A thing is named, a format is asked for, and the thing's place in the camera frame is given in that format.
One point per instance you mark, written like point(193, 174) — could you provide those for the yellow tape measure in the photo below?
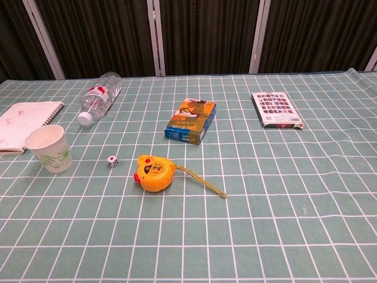
point(156, 175)

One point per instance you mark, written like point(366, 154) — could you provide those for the small white die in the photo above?
point(112, 161)

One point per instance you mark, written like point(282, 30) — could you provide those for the clear plastic water bottle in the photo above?
point(98, 97)

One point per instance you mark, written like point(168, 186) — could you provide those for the dark pleated curtain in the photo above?
point(206, 35)

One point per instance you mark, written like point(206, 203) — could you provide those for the green checked tablecloth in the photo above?
point(235, 191)

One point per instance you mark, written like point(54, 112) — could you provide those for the black card box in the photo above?
point(275, 109)

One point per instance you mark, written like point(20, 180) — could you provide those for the white spiral notebook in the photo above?
point(20, 123)

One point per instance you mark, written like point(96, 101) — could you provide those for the white floral paper cup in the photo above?
point(50, 150)

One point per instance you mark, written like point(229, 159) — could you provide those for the grey partition frame post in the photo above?
point(371, 62)
point(44, 38)
point(259, 35)
point(156, 36)

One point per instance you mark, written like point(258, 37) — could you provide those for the blue orange card box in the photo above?
point(191, 121)

